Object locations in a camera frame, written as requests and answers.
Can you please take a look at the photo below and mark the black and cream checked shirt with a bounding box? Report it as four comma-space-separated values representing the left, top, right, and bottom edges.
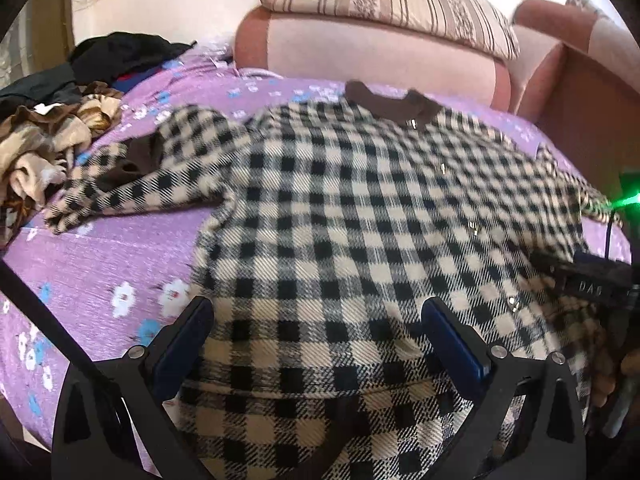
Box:
42, 80, 623, 480

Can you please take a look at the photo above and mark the black cloth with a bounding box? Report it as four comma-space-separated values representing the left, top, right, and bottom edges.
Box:
69, 32, 195, 88

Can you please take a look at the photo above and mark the brown patterned cloth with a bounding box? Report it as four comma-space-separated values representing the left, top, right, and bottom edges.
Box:
0, 85, 125, 248

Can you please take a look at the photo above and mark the dark grey cloth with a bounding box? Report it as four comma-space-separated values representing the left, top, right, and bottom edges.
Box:
0, 62, 85, 111

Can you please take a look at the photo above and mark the striped beige pillow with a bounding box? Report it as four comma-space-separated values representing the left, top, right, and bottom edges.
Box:
256, 0, 521, 61

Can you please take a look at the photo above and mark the pink sofa back cushion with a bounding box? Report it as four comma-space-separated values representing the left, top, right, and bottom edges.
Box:
234, 6, 512, 111

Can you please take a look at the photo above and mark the wooden sofa armrest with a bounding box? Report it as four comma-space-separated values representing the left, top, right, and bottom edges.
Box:
534, 42, 640, 183

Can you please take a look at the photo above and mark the person's right hand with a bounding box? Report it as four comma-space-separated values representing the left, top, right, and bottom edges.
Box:
590, 332, 632, 411

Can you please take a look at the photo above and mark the purple floral bedsheet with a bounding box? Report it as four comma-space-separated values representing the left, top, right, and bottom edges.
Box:
0, 42, 633, 466

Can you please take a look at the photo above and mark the thin black cable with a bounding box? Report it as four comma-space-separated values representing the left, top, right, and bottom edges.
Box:
602, 207, 618, 263

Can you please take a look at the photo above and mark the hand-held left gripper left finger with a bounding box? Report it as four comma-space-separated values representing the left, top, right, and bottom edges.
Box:
51, 296, 216, 480

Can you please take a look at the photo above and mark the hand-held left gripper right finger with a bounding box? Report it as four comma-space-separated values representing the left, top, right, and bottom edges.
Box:
421, 296, 588, 480

